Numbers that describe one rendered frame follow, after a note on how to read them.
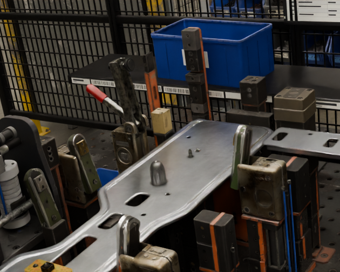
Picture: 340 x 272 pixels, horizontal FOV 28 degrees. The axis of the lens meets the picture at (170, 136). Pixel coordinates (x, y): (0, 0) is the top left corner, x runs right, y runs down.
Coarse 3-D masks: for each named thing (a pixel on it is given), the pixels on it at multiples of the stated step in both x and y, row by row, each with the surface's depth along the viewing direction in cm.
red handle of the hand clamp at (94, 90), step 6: (90, 84) 158; (90, 90) 158; (96, 90) 157; (96, 96) 157; (102, 96) 157; (102, 102) 157; (108, 102) 156; (114, 108) 156; (120, 108) 156; (120, 114) 156; (138, 120) 156; (138, 126) 155
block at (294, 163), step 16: (288, 160) 146; (304, 160) 145; (288, 176) 143; (304, 176) 145; (288, 192) 145; (304, 192) 146; (304, 208) 148; (304, 224) 151; (304, 240) 151; (304, 256) 152
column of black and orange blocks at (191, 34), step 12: (192, 36) 172; (192, 48) 174; (192, 60) 176; (204, 60) 177; (192, 72) 179; (204, 72) 178; (192, 84) 179; (204, 84) 179; (192, 96) 180; (204, 96) 179; (192, 108) 182; (204, 108) 180
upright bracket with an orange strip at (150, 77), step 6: (150, 54) 158; (144, 60) 158; (150, 60) 159; (144, 66) 159; (150, 66) 159; (150, 72) 159; (150, 78) 159; (156, 78) 161; (150, 84) 160; (156, 84) 162; (150, 90) 160; (156, 90) 162; (150, 96) 161; (156, 96) 163; (150, 102) 162; (156, 102) 163; (150, 108) 163; (156, 108) 163; (156, 138) 166; (156, 144) 166
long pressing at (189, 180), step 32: (192, 128) 164; (224, 128) 162; (256, 128) 159; (160, 160) 150; (192, 160) 148; (224, 160) 146; (128, 192) 138; (160, 192) 136; (192, 192) 135; (96, 224) 128; (160, 224) 126; (32, 256) 121; (96, 256) 118
